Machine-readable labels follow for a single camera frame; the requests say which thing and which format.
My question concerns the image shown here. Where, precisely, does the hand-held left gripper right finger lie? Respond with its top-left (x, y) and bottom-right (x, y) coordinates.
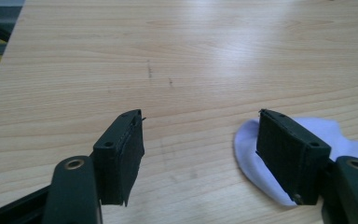
top-left (255, 108), bottom-right (332, 206)

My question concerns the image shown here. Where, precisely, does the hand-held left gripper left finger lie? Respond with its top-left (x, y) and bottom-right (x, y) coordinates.
top-left (92, 108), bottom-right (146, 207)

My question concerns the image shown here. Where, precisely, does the white sock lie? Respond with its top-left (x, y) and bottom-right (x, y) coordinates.
top-left (233, 117), bottom-right (358, 208)

